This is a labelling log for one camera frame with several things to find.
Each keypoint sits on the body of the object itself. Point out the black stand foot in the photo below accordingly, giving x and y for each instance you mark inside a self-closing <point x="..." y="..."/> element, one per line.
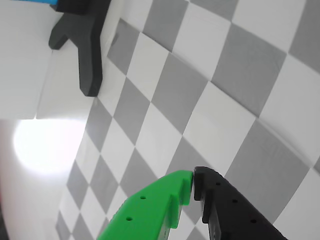
<point x="87" y="50"/>

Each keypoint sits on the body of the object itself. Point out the grey white checkered mat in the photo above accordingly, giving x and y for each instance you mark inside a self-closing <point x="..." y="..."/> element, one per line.
<point x="175" y="100"/>

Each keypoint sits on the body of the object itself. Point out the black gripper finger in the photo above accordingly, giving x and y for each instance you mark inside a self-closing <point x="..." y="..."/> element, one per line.
<point x="230" y="212"/>

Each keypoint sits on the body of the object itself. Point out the blue stand part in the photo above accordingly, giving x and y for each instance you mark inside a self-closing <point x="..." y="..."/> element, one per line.
<point x="47" y="1"/>

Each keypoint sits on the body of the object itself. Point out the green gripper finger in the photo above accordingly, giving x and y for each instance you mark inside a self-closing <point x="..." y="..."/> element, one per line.
<point x="147" y="210"/>

